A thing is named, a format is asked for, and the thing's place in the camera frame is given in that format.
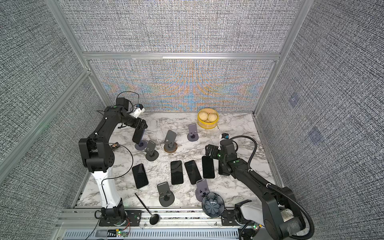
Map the blue-edged phone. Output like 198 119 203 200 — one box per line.
132 129 145 144

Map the purple-edged black phone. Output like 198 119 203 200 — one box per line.
185 161 202 185

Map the cracked black phone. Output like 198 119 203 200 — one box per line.
171 161 184 185

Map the teal-edged black phone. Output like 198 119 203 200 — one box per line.
132 164 149 189

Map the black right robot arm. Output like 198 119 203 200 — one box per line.
205 135 315 240

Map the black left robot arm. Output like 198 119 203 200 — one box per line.
79 98 148 226

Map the purple-grey back stand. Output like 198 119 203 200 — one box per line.
187 124 199 142

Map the dark grey round stand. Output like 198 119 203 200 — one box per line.
145 141 159 162

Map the wooden base phone stand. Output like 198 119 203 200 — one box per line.
164 130 178 153

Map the purple front phone stand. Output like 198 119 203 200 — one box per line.
195 179 210 202

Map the dark grey front stand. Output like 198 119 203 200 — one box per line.
157 182 175 208

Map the yellow steamer basket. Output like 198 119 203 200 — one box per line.
197 108 219 129

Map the right bun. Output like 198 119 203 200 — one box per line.
207 113 218 123

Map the bun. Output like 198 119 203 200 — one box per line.
199 112 209 121
207 113 218 123

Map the left bun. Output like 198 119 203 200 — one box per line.
199 112 209 121

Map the black snack packet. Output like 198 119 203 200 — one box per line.
111 143 120 152

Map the dark flower-shaped bowl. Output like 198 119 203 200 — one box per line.
202 193 225 218

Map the black ladle spoon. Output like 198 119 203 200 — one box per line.
135 193 160 226

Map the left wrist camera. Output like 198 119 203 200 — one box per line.
130 104 145 119

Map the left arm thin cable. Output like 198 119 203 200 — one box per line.
83 142 134 240

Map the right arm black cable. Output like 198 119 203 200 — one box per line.
229 134 315 240

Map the aluminium front rail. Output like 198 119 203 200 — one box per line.
56 206 310 240

